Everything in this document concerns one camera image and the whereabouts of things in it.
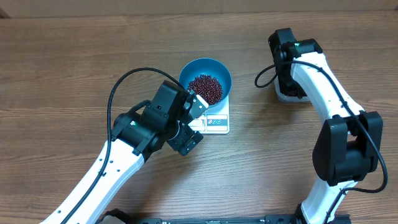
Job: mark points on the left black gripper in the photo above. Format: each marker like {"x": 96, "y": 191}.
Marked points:
{"x": 187, "y": 141}

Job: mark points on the teal metal bowl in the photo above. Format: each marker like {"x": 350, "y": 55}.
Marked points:
{"x": 207, "y": 66}

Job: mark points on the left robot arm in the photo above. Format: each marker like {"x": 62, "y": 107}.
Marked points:
{"x": 135, "y": 135}

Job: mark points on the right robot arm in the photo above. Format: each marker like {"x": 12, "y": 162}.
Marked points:
{"x": 347, "y": 148}

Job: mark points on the white digital kitchen scale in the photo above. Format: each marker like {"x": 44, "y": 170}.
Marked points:
{"x": 214, "y": 121}

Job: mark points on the red beans in bowl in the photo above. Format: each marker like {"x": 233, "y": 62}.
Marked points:
{"x": 208, "y": 87}

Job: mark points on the clear plastic food container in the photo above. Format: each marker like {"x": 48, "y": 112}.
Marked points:
{"x": 288, "y": 99}

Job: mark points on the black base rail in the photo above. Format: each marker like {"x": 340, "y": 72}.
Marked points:
{"x": 117, "y": 216}

